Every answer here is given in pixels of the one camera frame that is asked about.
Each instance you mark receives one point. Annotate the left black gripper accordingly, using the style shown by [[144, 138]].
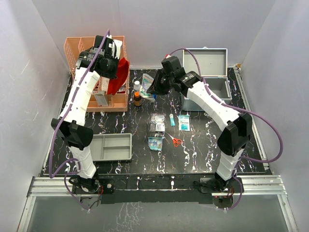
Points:
[[112, 75]]

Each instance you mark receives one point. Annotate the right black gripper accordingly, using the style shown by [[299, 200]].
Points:
[[155, 87]]

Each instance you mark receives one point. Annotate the green bandage packet bag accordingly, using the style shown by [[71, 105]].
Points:
[[147, 81]]

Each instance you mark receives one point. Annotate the red first aid pouch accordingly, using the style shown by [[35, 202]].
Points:
[[121, 76]]

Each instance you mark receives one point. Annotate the clear zip bag of wipes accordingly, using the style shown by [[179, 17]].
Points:
[[157, 123]]

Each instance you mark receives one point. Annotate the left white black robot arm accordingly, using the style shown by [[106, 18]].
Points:
[[70, 126]]

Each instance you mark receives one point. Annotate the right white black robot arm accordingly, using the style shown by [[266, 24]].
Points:
[[236, 128]]

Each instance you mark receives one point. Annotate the white medicine box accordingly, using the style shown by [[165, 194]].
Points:
[[101, 98]]

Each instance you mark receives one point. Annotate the grey metal medicine case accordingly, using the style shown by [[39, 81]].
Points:
[[213, 67]]

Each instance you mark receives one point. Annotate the white pill bottle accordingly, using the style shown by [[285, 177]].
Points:
[[137, 86]]

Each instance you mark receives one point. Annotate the white paper packet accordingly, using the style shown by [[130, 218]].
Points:
[[104, 84]]

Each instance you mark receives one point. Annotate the brown syrup bottle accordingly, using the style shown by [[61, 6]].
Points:
[[137, 99]]

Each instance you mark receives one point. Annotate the teal ointment tube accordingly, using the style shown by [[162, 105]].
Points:
[[172, 121]]

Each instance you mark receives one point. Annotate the medical gauze packet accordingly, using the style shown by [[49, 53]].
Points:
[[184, 122]]

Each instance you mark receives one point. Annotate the small bag of blue items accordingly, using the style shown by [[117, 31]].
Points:
[[155, 143]]

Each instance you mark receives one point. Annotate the grey plastic divided tray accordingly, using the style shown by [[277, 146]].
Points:
[[111, 147]]

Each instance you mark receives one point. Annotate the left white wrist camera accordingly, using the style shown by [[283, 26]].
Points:
[[115, 48]]

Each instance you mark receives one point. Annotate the orange handled scissors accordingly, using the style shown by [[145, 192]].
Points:
[[176, 141]]

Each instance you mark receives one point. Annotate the aluminium frame rail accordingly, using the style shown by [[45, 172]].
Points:
[[155, 191]]

